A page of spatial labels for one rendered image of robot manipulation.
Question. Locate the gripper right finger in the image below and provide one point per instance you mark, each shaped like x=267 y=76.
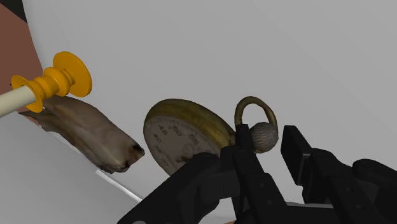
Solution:
x=338 y=176

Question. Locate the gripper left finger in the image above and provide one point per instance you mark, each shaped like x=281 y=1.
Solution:
x=248 y=186

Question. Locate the brass pocket stopwatch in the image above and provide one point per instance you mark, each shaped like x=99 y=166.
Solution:
x=183 y=130

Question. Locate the brown crumpled cloth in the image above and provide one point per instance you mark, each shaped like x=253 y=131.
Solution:
x=93 y=133

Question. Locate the yellow candlestick with white candle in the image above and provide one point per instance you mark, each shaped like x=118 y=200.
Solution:
x=55 y=81

